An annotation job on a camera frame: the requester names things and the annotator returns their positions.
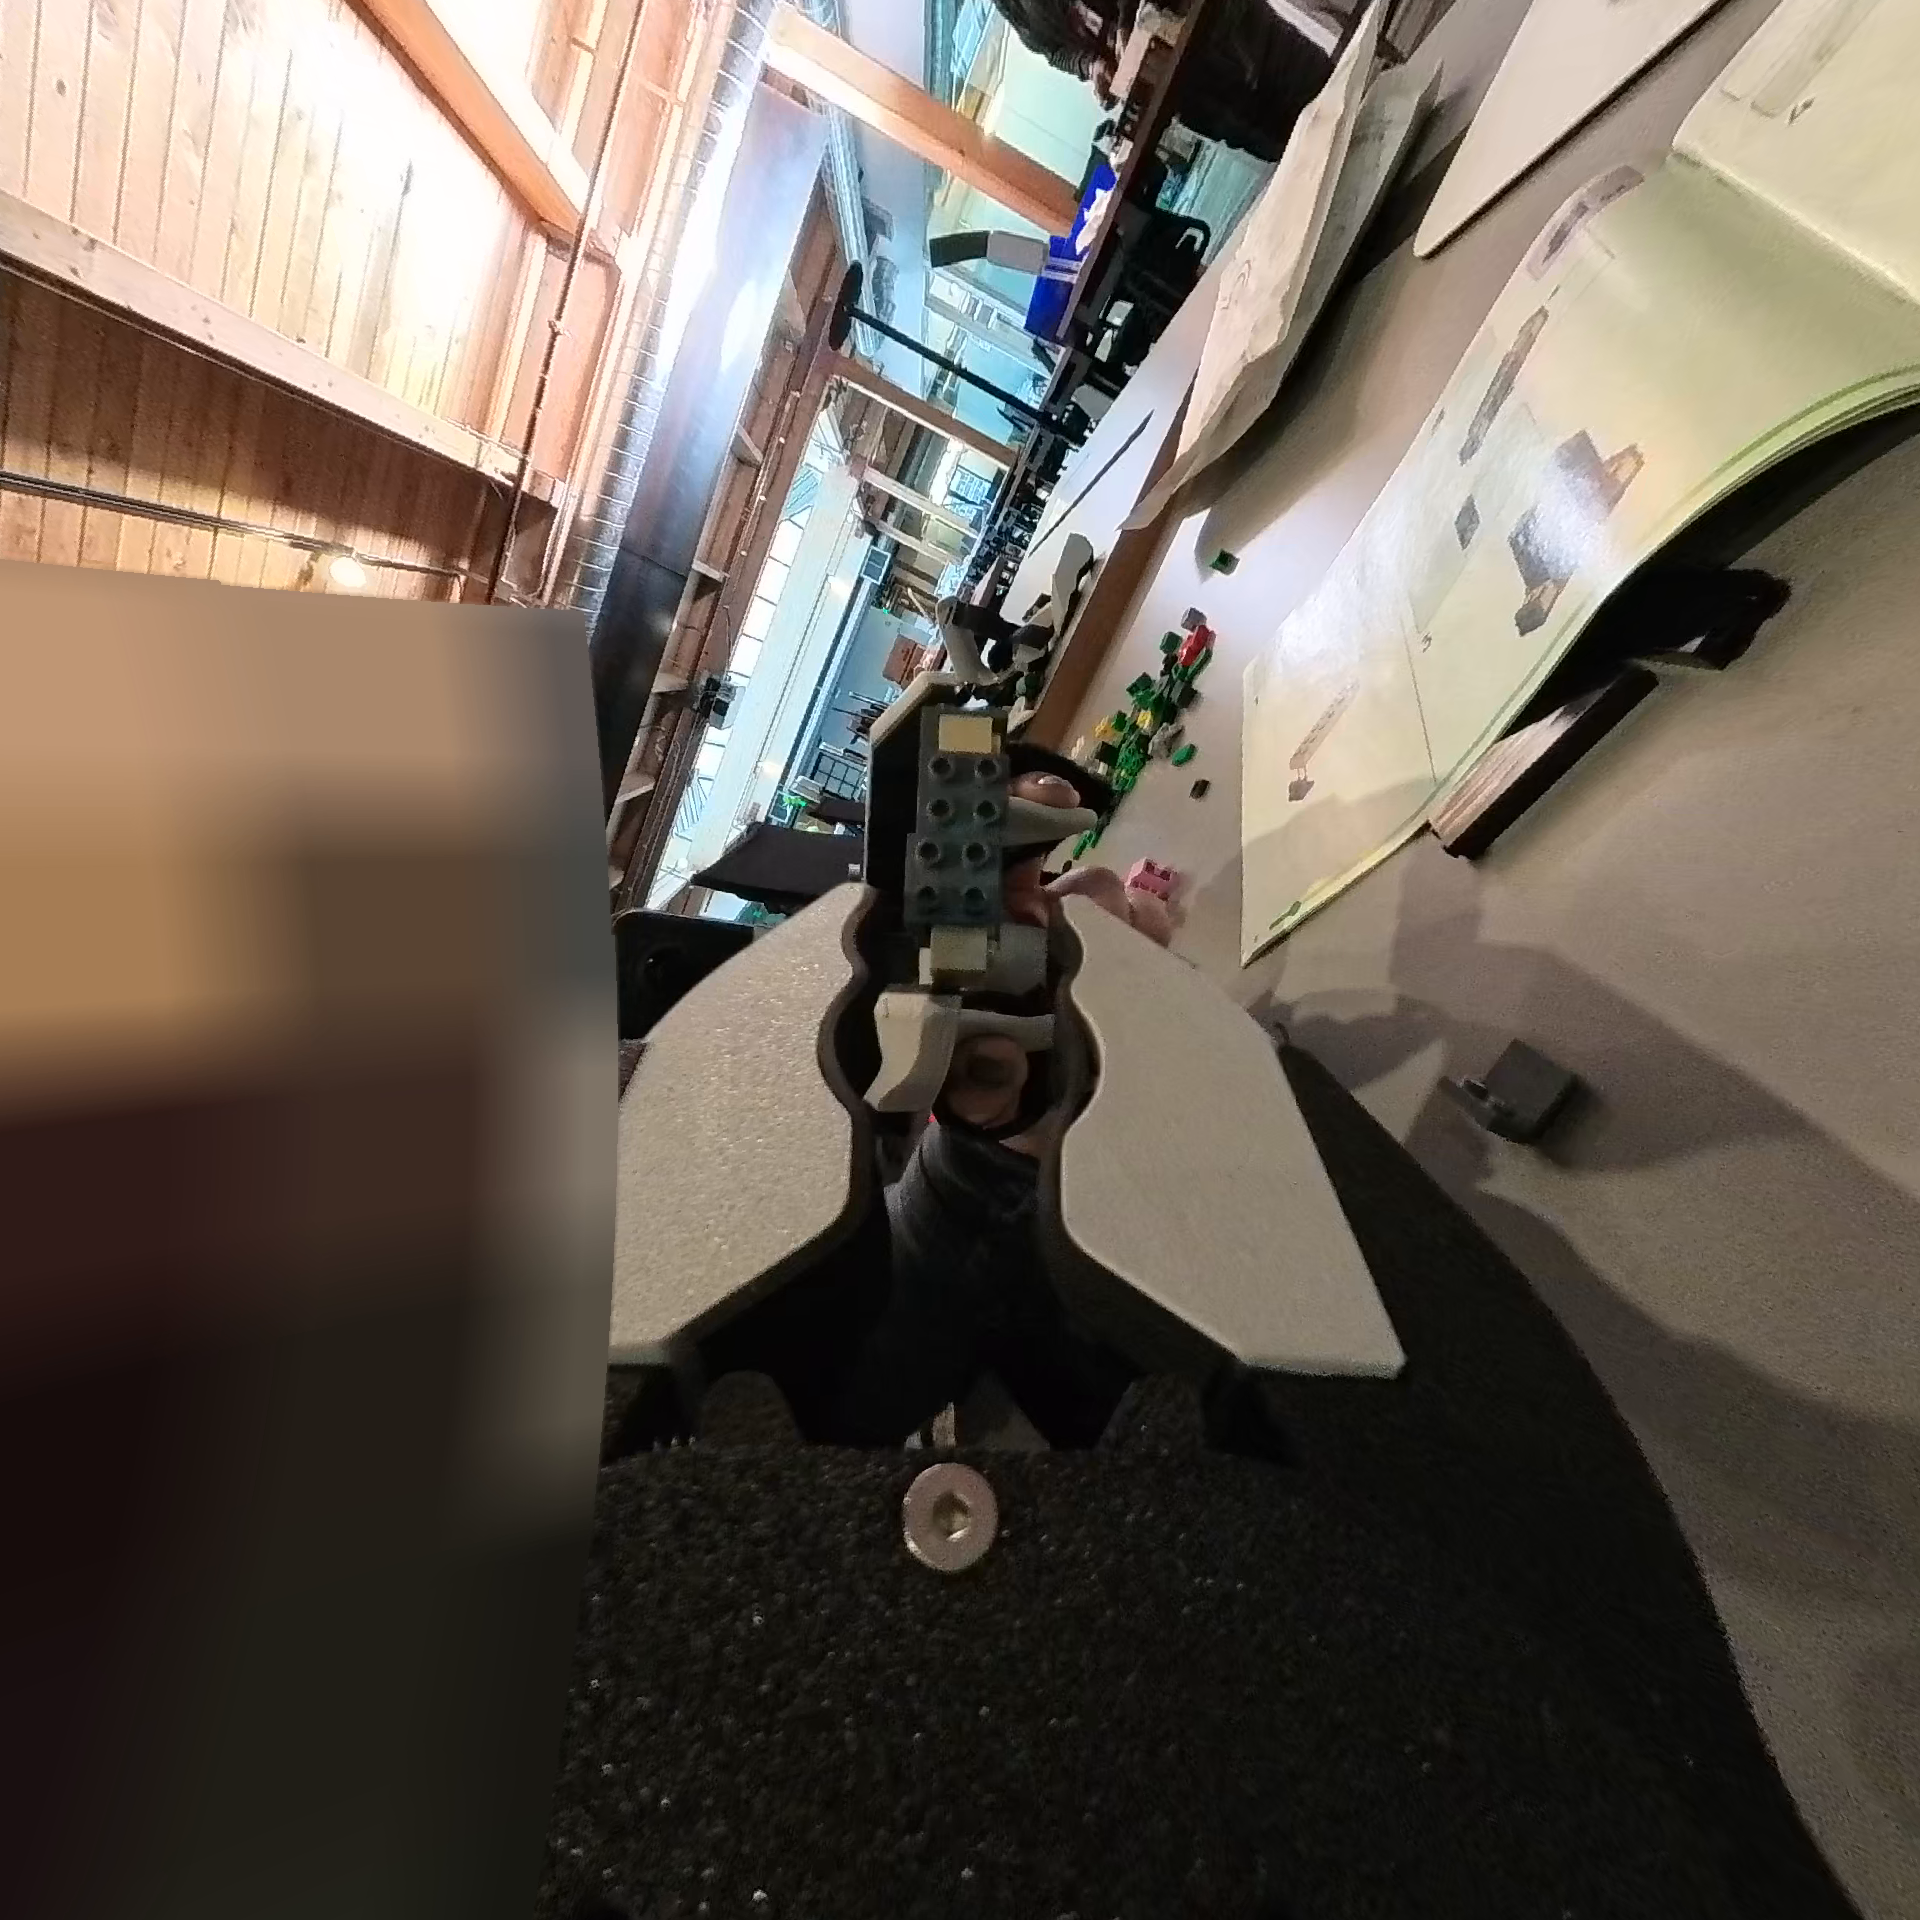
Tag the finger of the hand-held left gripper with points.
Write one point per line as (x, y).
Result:
(887, 796)

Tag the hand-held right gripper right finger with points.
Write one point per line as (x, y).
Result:
(1215, 1171)

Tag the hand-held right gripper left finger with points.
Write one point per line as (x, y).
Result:
(735, 1140)

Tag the grey and tan brick assembly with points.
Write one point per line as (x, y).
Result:
(955, 839)

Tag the small grey brick piece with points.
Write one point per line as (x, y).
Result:
(1524, 1088)

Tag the white desk with wooden edge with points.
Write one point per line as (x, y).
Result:
(1102, 481)

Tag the grey desk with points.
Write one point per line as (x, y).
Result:
(1724, 1201)

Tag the person's left hand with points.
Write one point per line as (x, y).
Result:
(984, 1083)

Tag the pile of small green bricks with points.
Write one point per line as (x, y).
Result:
(1148, 720)

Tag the pink brick figure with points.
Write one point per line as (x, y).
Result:
(1158, 885)

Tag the blue bin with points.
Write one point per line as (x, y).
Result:
(1090, 224)

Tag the instruction booklet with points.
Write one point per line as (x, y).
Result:
(1501, 600)

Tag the white rounded board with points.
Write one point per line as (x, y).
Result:
(1559, 120)

